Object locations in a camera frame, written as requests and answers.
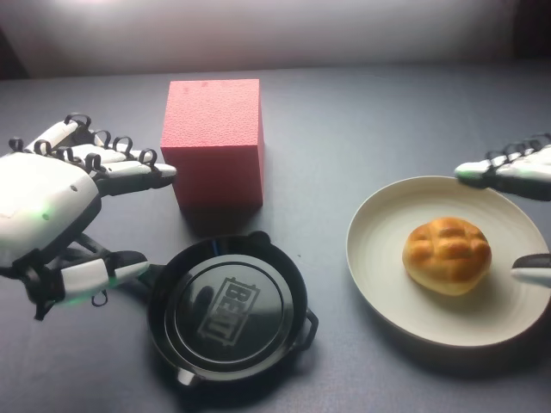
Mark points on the red block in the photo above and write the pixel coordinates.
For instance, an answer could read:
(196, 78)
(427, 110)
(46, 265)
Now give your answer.
(211, 129)

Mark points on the golden bread bun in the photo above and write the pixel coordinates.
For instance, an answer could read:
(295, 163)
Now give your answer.
(447, 254)

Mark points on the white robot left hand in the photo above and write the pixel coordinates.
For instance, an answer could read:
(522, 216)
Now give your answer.
(43, 193)

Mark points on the grey table cloth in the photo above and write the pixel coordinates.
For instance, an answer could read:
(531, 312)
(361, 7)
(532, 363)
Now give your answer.
(301, 378)

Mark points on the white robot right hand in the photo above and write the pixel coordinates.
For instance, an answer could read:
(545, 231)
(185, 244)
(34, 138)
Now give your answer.
(525, 172)

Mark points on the cream round plate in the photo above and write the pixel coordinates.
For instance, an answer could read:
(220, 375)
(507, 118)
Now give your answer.
(379, 266)

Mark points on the black frying pan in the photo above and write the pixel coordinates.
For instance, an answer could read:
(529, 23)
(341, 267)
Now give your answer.
(224, 301)

